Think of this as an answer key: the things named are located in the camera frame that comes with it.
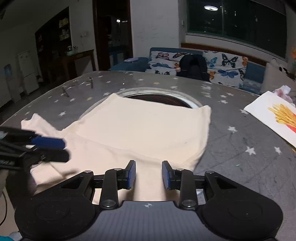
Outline blue cabinet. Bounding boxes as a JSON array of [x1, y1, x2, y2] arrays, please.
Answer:
[[109, 45, 125, 67]]

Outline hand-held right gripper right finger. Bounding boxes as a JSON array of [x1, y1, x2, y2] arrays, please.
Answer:
[[161, 160, 239, 209]]

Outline white refrigerator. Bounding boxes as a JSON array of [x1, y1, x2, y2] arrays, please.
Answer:
[[17, 50, 39, 94]]

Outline black frame eyeglasses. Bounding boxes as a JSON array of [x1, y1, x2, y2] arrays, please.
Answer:
[[62, 77, 93, 97]]

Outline butterfly print cushion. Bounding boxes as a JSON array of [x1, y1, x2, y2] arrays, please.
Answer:
[[203, 51, 248, 88], [147, 51, 185, 76]]

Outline black backpack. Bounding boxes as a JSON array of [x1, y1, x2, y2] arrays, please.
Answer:
[[177, 55, 210, 81]]

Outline white fries print shirt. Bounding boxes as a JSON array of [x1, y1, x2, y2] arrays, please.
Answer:
[[244, 91, 296, 149]]

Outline pink white crumpled cloth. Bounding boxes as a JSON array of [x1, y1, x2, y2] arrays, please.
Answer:
[[273, 85, 292, 102]]

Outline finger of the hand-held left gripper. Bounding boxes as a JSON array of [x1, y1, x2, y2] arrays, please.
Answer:
[[0, 126, 66, 150], [21, 148, 70, 165]]

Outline blue sofa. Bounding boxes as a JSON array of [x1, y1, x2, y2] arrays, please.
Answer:
[[109, 47, 266, 95]]

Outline dark wooden door frame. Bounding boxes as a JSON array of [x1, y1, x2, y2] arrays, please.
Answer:
[[92, 0, 133, 71]]

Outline green frame window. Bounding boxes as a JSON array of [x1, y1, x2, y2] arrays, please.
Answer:
[[186, 0, 287, 58]]

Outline white floor cabinet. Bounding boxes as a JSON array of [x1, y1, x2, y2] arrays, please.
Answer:
[[4, 64, 21, 102]]

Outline white panda pillow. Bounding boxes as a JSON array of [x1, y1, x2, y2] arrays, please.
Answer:
[[260, 58, 296, 93]]

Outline blue patterned cushion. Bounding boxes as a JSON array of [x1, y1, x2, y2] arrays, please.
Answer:
[[240, 62, 266, 94]]

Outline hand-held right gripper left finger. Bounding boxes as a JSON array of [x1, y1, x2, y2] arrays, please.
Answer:
[[59, 160, 137, 209]]

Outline cream t-shirt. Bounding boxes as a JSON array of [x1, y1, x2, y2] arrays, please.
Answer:
[[21, 93, 212, 205]]

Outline round black induction cooktop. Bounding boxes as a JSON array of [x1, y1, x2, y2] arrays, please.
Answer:
[[120, 88, 204, 109]]

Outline wooden side table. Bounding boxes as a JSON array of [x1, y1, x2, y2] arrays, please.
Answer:
[[61, 49, 96, 79]]

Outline dark wooden wall shelf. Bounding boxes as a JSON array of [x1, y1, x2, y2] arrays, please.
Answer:
[[35, 6, 70, 70]]

